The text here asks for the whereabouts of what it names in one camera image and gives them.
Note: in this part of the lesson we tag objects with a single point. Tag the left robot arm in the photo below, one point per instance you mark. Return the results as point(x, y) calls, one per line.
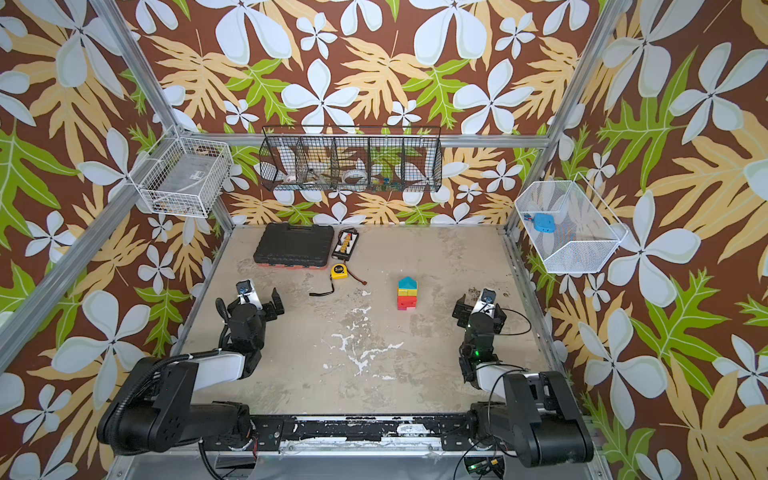
point(154, 409)

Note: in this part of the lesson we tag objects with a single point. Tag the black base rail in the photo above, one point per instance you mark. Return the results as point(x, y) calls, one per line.
point(426, 433)

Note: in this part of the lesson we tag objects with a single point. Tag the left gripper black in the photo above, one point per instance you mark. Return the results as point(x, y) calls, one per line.
point(268, 308)

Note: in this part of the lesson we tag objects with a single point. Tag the blue object in basket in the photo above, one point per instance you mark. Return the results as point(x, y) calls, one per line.
point(543, 223)

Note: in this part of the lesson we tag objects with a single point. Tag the black wire basket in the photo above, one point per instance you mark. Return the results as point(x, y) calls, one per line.
point(354, 158)

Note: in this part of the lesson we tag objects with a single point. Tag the black tool case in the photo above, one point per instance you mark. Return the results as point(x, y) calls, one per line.
point(289, 245)

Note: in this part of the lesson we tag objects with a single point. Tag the white wire basket left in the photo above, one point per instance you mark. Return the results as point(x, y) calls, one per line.
point(182, 175)

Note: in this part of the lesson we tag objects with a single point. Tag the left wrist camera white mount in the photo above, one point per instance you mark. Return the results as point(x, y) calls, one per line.
point(247, 294)

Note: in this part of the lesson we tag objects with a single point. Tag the teal block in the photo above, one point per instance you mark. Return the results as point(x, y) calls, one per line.
point(407, 283)

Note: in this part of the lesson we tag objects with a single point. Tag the red block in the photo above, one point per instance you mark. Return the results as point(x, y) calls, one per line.
point(405, 303)

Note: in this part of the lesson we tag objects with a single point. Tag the white mesh basket right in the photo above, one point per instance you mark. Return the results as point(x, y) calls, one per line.
point(588, 231)

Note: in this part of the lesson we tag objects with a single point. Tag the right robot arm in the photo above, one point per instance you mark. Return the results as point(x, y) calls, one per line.
point(533, 413)

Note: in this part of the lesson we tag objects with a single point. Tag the yellow tape measure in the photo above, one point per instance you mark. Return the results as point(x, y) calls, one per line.
point(337, 272)

